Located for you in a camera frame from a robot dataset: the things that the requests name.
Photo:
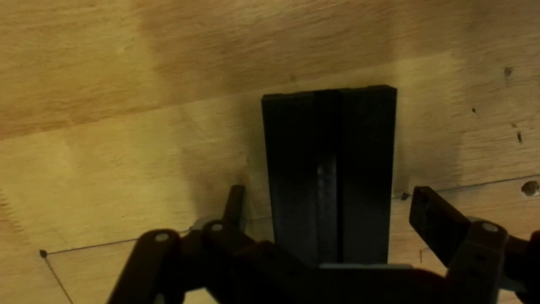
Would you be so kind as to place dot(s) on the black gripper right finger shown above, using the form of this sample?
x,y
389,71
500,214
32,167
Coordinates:
x,y
480,255

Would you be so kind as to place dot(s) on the black grooved rail block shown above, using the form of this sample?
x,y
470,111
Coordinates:
x,y
329,162

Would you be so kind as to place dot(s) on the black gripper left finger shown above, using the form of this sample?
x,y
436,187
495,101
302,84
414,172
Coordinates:
x,y
215,255

